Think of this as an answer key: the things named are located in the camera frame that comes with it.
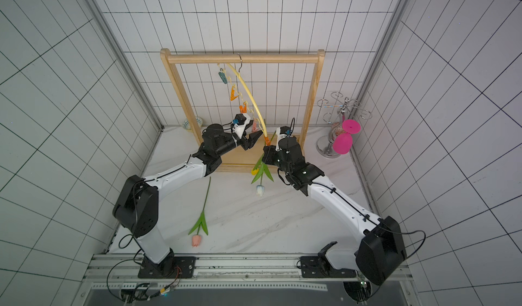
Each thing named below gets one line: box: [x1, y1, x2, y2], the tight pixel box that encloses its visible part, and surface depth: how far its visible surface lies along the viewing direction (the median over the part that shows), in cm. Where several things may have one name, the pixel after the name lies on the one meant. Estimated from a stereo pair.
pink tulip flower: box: [188, 176, 211, 247], surface depth 83 cm
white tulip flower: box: [250, 161, 275, 197], surface depth 77 cm
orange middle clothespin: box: [239, 100, 249, 114], surface depth 83 cm
